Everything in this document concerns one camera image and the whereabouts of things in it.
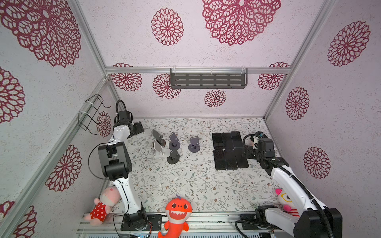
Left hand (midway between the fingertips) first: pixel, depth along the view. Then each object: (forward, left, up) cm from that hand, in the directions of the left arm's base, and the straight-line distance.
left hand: (137, 132), depth 100 cm
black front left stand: (-17, -26, -4) cm, 31 cm away
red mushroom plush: (-41, +5, -1) cm, 42 cm away
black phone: (-4, -55, -6) cm, 56 cm away
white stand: (-10, -15, -4) cm, 19 cm away
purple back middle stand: (-9, -39, -5) cm, 40 cm away
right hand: (-17, -71, +7) cm, 73 cm away
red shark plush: (-49, -30, 0) cm, 57 cm away
